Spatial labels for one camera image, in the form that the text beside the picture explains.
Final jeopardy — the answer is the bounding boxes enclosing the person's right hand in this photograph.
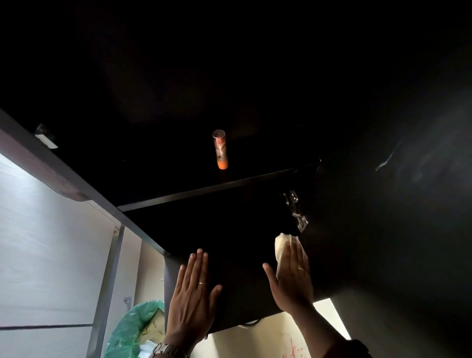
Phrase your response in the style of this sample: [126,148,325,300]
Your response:
[263,236,315,314]

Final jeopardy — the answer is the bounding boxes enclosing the person's left hand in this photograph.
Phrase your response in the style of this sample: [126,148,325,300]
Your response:
[163,248,223,347]

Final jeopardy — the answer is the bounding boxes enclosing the grey metal post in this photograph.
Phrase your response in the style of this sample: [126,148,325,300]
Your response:
[86,224,125,358]

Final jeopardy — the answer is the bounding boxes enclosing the crumpled white paper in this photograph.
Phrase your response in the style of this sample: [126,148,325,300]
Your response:
[137,339,160,358]

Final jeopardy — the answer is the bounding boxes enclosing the dark sleeve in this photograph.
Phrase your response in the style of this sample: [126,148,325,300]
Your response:
[323,339,374,358]

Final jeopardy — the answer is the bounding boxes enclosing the dark wooden cabinet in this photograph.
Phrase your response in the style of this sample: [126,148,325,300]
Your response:
[0,0,472,358]

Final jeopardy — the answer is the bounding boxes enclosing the person's right forearm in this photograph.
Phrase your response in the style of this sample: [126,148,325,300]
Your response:
[288,303,356,358]

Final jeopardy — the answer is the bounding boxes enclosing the brown cardboard piece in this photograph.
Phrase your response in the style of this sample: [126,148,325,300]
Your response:
[142,309,166,344]

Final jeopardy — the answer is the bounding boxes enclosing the metal cabinet hinge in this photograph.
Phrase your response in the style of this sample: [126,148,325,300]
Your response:
[283,190,310,233]

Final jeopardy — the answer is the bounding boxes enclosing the dark cabinet door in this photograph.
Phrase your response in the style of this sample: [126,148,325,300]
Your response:
[302,85,472,358]

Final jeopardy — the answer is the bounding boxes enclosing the orange glue stick tube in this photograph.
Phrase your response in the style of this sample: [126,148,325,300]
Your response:
[212,129,228,170]

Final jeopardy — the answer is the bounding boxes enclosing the metal wristwatch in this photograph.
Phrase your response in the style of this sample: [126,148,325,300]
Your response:
[149,342,189,358]

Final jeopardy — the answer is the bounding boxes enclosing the green plastic trash bag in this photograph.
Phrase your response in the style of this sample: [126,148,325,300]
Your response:
[103,299,166,358]

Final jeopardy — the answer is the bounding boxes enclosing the dark cabinet shelf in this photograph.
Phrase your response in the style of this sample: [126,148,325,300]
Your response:
[117,167,322,213]

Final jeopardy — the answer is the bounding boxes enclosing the white wiping cloth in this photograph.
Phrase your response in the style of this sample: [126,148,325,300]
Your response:
[275,233,309,274]

